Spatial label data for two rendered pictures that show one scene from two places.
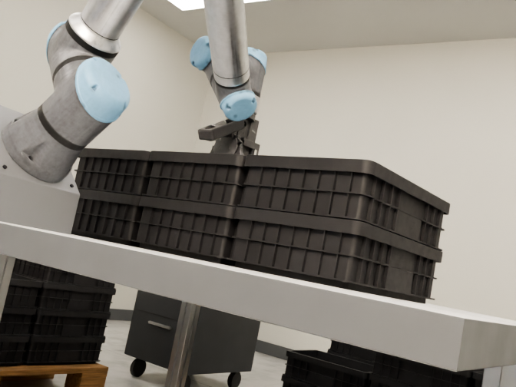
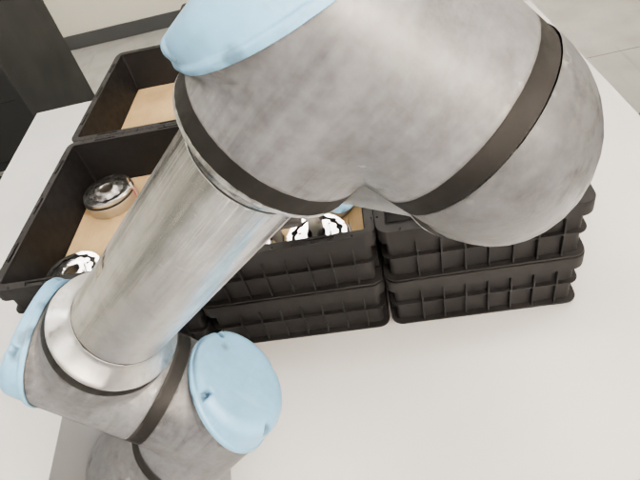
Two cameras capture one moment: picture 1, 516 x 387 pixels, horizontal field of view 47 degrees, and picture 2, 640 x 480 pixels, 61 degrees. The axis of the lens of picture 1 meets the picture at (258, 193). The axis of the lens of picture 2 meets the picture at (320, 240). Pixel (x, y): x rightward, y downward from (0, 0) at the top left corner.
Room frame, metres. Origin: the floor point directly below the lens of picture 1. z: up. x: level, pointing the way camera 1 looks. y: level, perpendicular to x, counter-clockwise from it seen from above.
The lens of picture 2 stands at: (0.78, 0.38, 1.47)
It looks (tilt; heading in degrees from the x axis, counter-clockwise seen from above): 44 degrees down; 331
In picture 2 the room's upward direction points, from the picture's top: 16 degrees counter-clockwise
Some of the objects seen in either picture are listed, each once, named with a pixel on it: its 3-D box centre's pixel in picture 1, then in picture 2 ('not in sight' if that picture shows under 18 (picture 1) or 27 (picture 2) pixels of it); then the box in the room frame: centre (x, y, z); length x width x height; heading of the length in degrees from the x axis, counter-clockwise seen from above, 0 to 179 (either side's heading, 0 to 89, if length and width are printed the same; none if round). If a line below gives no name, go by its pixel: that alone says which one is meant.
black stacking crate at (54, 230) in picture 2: (160, 190); (127, 219); (1.65, 0.27, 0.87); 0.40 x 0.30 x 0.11; 140
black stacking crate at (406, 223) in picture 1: (347, 209); (458, 165); (1.27, -0.20, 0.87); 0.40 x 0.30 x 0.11; 140
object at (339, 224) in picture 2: not in sight; (317, 235); (1.34, 0.06, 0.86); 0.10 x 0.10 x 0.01
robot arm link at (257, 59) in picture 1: (247, 73); not in sight; (1.37, 0.08, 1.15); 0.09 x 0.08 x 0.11; 132
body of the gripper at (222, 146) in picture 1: (237, 138); not in sight; (1.38, 0.07, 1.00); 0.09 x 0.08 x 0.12; 140
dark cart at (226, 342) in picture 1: (200, 302); (14, 107); (3.46, 0.20, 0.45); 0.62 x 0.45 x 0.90; 145
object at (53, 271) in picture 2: not in sight; (72, 273); (1.61, 0.40, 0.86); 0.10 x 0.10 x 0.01
